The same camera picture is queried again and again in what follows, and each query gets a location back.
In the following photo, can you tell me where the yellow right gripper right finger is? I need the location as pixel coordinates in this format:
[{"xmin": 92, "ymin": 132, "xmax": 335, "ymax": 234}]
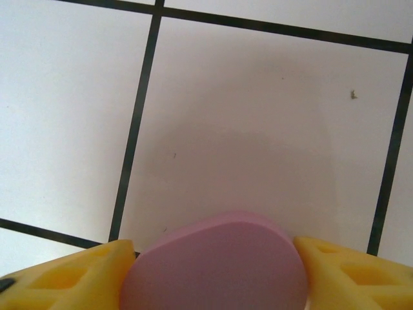
[{"xmin": 294, "ymin": 235, "xmax": 413, "ymax": 310}]

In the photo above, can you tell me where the pink oval case piece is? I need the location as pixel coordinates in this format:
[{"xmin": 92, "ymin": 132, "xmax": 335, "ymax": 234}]
[{"xmin": 119, "ymin": 210, "xmax": 310, "ymax": 310}]

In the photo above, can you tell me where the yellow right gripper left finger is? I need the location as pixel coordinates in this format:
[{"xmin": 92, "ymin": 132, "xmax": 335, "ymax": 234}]
[{"xmin": 0, "ymin": 238, "xmax": 136, "ymax": 310}]

